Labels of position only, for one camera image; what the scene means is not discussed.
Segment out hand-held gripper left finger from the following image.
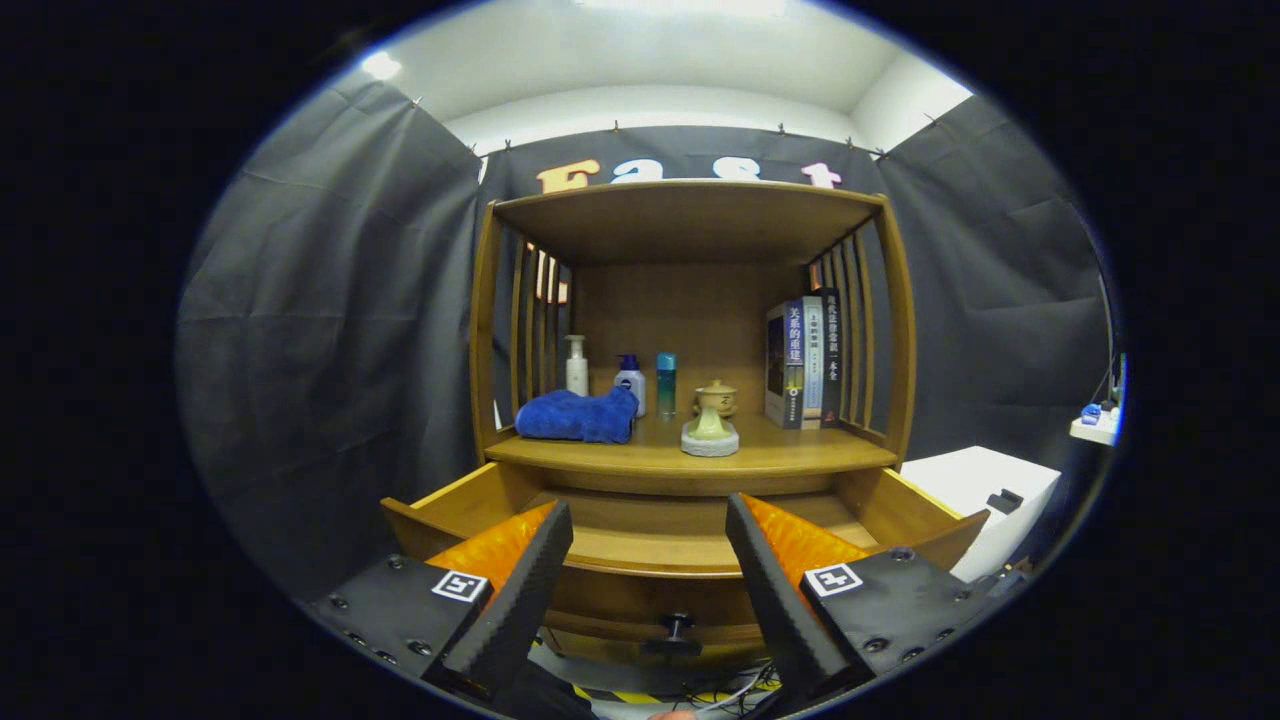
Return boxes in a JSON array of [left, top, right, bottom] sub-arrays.
[[305, 498, 576, 716]]

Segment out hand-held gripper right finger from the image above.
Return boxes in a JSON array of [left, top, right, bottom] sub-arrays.
[[725, 492, 1006, 713]]

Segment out wooden drawer with black knob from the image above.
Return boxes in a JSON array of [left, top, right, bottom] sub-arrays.
[[380, 460, 991, 656]]

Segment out pale green ceramic ornament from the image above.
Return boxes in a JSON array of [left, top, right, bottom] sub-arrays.
[[681, 390, 741, 458]]

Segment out wooden countertop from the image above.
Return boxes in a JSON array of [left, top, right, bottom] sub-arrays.
[[484, 412, 899, 479]]

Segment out white side cabinet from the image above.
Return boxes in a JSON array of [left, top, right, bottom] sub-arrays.
[[900, 446, 1063, 583]]

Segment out wooden cabinet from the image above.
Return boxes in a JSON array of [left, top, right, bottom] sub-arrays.
[[468, 180, 917, 671]]

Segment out yellow black hazard tape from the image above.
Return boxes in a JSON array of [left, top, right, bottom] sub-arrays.
[[570, 680, 781, 706]]

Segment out blue towel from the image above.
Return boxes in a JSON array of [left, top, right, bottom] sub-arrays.
[[514, 387, 640, 445]]

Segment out book with blue spine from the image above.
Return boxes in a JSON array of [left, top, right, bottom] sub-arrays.
[[765, 300, 806, 430]]

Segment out white lotion bottle blue cap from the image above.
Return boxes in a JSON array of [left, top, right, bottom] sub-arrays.
[[613, 354, 647, 418]]

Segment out book with black spine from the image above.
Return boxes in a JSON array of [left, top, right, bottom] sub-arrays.
[[815, 288, 844, 429]]

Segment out floor cables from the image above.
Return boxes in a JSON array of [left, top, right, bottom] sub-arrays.
[[680, 660, 781, 713]]

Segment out white wall shelf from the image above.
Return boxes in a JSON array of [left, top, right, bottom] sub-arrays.
[[1068, 400, 1121, 446]]

